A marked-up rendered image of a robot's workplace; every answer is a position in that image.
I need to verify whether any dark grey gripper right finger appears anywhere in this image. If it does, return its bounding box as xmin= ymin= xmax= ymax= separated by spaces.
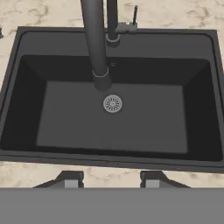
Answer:
xmin=139 ymin=171 xmax=192 ymax=189

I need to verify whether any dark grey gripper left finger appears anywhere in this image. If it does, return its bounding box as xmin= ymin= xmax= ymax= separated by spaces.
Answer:
xmin=32 ymin=171 xmax=85 ymax=189

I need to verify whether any black kitchen sink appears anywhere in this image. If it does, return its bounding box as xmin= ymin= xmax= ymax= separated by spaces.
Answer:
xmin=0 ymin=25 xmax=224 ymax=174

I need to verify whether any round grey sink drain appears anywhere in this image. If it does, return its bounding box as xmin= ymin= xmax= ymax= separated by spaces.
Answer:
xmin=102 ymin=94 xmax=123 ymax=114

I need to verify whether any dark grey sink tap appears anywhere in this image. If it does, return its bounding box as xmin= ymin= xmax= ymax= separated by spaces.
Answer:
xmin=80 ymin=0 xmax=121 ymax=92

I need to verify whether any dark grey tap lever handle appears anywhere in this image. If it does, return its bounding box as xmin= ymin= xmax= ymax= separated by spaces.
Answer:
xmin=115 ymin=4 xmax=139 ymax=34

